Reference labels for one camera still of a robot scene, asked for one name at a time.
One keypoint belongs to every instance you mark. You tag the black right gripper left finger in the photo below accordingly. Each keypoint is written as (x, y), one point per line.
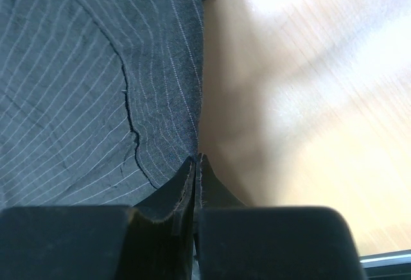
(151, 240)

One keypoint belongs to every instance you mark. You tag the aluminium front mounting rail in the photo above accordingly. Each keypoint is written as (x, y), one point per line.
(389, 266)

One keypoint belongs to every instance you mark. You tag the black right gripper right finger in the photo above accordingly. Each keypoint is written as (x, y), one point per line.
(293, 242)

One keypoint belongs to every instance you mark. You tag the black pinstriped long sleeve shirt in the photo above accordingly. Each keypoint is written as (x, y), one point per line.
(100, 99)

